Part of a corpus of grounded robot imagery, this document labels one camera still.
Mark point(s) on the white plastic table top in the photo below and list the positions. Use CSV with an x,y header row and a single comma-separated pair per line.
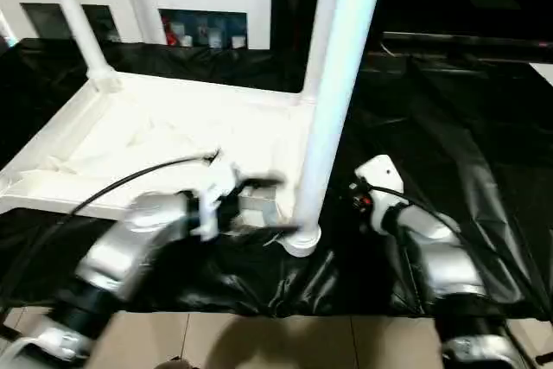
x,y
173,127

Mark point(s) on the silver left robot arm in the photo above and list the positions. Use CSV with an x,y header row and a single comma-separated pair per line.
x,y
138,231

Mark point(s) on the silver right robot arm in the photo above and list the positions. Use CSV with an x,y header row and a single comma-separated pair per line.
x,y
432,257

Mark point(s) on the black work mat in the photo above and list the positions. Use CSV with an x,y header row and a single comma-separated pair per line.
x,y
449,127

